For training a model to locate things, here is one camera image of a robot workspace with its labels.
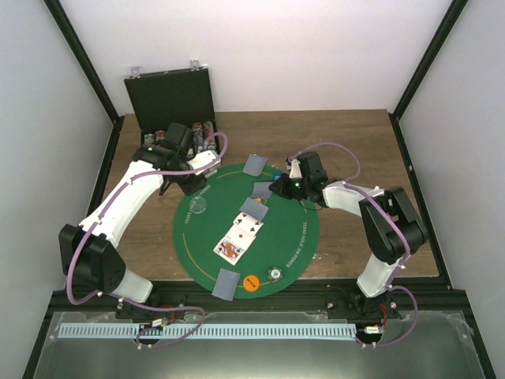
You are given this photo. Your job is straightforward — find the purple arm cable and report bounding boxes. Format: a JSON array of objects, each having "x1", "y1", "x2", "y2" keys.
[
  {"x1": 65, "y1": 132, "x2": 230, "y2": 350},
  {"x1": 294, "y1": 141, "x2": 419, "y2": 348}
]

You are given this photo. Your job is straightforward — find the face-up black clubs card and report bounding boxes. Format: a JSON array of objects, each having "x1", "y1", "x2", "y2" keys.
[{"x1": 234, "y1": 212, "x2": 264, "y2": 236}]

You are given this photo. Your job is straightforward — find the clear acrylic dealer button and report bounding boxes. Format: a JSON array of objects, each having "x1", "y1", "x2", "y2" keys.
[{"x1": 189, "y1": 196, "x2": 208, "y2": 214}]

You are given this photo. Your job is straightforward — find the brown green chip row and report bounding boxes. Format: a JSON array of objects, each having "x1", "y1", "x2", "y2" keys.
[{"x1": 203, "y1": 121, "x2": 218, "y2": 151}]

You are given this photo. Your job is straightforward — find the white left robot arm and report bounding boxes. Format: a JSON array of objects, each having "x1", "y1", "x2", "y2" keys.
[{"x1": 58, "y1": 123, "x2": 228, "y2": 319}]

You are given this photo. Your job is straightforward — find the round green poker mat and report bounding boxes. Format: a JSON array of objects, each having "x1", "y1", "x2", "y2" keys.
[{"x1": 173, "y1": 164, "x2": 320, "y2": 299}]

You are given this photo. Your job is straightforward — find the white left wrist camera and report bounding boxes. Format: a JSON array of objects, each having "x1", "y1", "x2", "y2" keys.
[{"x1": 188, "y1": 150, "x2": 222, "y2": 178}]

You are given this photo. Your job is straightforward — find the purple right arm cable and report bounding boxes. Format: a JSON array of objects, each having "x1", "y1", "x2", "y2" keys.
[{"x1": 294, "y1": 141, "x2": 419, "y2": 348}]

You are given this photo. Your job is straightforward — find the purple green chip row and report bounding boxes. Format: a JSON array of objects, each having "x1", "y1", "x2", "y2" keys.
[{"x1": 192, "y1": 122, "x2": 204, "y2": 154}]

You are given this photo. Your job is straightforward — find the orange blue chip row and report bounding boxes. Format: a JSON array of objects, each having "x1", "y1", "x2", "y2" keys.
[{"x1": 155, "y1": 130, "x2": 166, "y2": 142}]

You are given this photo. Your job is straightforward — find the orange small blind button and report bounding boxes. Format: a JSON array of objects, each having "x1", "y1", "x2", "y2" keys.
[{"x1": 242, "y1": 275, "x2": 260, "y2": 292}]

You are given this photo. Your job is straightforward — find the face-up queen card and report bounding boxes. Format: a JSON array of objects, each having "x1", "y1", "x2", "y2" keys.
[{"x1": 213, "y1": 238, "x2": 245, "y2": 265}]

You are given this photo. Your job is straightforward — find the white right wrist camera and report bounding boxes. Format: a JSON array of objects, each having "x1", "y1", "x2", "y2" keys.
[{"x1": 286, "y1": 157, "x2": 302, "y2": 179}]

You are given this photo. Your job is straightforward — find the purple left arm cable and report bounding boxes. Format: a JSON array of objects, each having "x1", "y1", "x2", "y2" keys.
[{"x1": 65, "y1": 132, "x2": 230, "y2": 350}]

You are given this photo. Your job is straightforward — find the black poker set case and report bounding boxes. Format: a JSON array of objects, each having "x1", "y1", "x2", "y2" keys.
[{"x1": 124, "y1": 66, "x2": 217, "y2": 144}]

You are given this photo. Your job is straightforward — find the black enclosure frame post left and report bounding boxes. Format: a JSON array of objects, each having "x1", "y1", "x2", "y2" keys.
[{"x1": 43, "y1": 0, "x2": 121, "y2": 123}]

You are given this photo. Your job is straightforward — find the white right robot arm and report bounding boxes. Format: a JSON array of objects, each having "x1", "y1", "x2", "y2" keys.
[{"x1": 269, "y1": 152, "x2": 428, "y2": 318}]

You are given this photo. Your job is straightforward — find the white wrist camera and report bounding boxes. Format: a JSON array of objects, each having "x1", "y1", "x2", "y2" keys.
[
  {"x1": 286, "y1": 157, "x2": 302, "y2": 179},
  {"x1": 188, "y1": 150, "x2": 222, "y2": 178}
]

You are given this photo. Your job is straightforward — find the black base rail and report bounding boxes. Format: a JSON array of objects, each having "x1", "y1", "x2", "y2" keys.
[{"x1": 50, "y1": 278, "x2": 470, "y2": 321}]

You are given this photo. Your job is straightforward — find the face-up red ace card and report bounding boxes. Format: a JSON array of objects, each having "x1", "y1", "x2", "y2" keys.
[{"x1": 226, "y1": 225, "x2": 256, "y2": 250}]

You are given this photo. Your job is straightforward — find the light blue slotted ruler strip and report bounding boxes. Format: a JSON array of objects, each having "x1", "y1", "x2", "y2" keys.
[{"x1": 57, "y1": 322, "x2": 357, "y2": 340}]

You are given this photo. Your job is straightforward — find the dealt card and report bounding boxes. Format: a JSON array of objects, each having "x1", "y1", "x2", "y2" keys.
[
  {"x1": 211, "y1": 268, "x2": 241, "y2": 301},
  {"x1": 242, "y1": 154, "x2": 268, "y2": 177}
]

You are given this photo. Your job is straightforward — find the face-down community card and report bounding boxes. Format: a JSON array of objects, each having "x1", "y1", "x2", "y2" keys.
[
  {"x1": 250, "y1": 182, "x2": 272, "y2": 199},
  {"x1": 240, "y1": 197, "x2": 269, "y2": 221}
]

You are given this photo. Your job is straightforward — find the black enclosure frame post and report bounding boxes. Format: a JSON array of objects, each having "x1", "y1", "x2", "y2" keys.
[
  {"x1": 391, "y1": 0, "x2": 468, "y2": 120},
  {"x1": 43, "y1": 0, "x2": 121, "y2": 123}
]

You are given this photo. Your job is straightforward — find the black enclosure frame post right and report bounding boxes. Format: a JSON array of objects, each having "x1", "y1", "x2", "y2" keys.
[{"x1": 391, "y1": 0, "x2": 468, "y2": 120}]

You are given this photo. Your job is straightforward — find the leftmost multicolour chip row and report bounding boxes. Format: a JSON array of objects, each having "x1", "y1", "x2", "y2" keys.
[{"x1": 144, "y1": 133, "x2": 155, "y2": 144}]

